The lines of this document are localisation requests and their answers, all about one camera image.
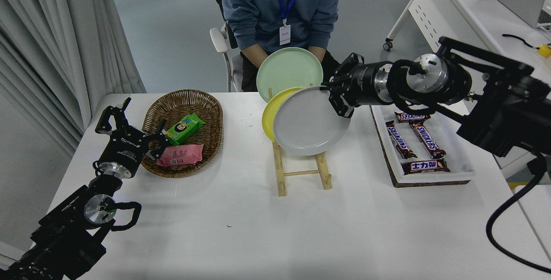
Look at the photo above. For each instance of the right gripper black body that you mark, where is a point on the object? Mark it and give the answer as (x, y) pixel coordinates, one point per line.
(361, 84)

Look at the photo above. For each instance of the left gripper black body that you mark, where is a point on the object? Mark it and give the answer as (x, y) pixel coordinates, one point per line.
(125, 150)

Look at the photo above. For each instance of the grey plate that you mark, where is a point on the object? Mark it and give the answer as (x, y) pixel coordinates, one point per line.
(308, 125)

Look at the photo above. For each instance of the white office chair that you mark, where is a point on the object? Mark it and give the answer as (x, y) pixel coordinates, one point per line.
(218, 41)

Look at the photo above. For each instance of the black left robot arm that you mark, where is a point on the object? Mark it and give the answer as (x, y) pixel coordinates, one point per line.
(64, 237)

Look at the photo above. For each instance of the person's right forearm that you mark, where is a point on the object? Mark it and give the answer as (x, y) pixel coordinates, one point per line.
(239, 36)

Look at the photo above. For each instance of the person's left forearm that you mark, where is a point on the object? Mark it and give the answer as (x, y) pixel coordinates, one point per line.
(325, 34)

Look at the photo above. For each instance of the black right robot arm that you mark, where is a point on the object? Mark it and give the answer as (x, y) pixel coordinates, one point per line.
(508, 107)

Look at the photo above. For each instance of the pale green plate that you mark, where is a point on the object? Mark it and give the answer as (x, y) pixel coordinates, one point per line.
(288, 71)

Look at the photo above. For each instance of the yellow plate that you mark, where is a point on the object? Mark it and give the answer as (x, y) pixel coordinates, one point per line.
(270, 116)

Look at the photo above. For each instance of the wooden plate rack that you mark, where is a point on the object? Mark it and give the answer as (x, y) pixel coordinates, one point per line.
(280, 172)

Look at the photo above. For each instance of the person's left hand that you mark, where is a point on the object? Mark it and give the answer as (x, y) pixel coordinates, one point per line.
(318, 51)

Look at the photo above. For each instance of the person's right hand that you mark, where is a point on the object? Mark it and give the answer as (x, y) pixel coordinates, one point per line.
(256, 55)

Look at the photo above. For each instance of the pink snack packet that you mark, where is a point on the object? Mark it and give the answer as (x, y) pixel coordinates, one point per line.
(181, 155)

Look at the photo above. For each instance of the green snack packet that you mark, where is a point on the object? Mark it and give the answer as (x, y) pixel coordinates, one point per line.
(185, 128)

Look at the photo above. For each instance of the brown wicker basket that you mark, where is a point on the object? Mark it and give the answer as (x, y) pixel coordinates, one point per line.
(189, 101)

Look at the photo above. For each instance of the brown Snickers bar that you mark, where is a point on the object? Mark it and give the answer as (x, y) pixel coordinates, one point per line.
(412, 117)
(400, 141)
(427, 140)

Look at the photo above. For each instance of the Snickers bar with Chinese print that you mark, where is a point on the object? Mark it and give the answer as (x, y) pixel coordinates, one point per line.
(424, 166)

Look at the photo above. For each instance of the person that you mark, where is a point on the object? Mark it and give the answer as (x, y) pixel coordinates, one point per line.
(258, 4)

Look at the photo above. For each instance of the grey curtain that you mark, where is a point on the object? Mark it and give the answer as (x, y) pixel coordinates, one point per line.
(43, 34)

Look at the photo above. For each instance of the white tray with cork base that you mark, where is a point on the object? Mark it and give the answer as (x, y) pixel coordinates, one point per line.
(456, 155)

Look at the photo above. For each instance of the white desk on casters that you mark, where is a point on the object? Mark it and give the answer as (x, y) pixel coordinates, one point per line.
(473, 21)

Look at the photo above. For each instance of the small yellow object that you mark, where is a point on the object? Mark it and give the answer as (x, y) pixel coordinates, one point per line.
(545, 51)

